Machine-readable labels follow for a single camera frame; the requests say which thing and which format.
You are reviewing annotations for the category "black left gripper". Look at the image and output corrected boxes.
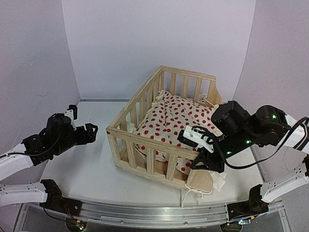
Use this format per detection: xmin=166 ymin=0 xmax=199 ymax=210
xmin=53 ymin=123 xmax=97 ymax=156

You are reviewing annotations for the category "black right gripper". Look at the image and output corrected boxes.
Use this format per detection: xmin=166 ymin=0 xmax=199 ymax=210
xmin=190 ymin=130 xmax=256 ymax=174

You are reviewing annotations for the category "white mattress tie string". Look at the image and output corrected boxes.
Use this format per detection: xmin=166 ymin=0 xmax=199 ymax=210
xmin=181 ymin=181 xmax=213 ymax=206

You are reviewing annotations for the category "wooden pet bed frame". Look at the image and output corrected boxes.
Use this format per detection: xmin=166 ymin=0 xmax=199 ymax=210
xmin=106 ymin=66 xmax=226 ymax=194

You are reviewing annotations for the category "strawberry print ruffled mattress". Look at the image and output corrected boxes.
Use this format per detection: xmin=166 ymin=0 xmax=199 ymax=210
xmin=127 ymin=89 xmax=227 ymax=193

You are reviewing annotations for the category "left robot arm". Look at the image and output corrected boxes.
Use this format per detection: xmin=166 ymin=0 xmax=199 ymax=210
xmin=0 ymin=113 xmax=98 ymax=211

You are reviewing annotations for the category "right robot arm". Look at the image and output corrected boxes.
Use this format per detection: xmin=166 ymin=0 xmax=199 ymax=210
xmin=186 ymin=101 xmax=309 ymax=173

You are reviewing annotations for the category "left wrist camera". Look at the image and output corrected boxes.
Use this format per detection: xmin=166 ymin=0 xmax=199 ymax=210
xmin=64 ymin=104 xmax=78 ymax=130

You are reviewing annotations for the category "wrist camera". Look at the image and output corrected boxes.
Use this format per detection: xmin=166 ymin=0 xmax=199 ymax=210
xmin=177 ymin=126 xmax=214 ymax=153
xmin=64 ymin=104 xmax=78 ymax=130

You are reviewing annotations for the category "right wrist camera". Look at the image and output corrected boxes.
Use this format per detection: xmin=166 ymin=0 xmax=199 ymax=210
xmin=177 ymin=126 xmax=214 ymax=153

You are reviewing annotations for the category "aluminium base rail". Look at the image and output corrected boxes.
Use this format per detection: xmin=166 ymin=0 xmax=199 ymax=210
xmin=23 ymin=195 xmax=283 ymax=224

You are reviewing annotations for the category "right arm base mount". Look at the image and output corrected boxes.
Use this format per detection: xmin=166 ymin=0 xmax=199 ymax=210
xmin=227 ymin=184 xmax=269 ymax=222

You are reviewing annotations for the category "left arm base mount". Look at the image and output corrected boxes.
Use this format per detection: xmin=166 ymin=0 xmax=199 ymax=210
xmin=40 ymin=179 xmax=82 ymax=216

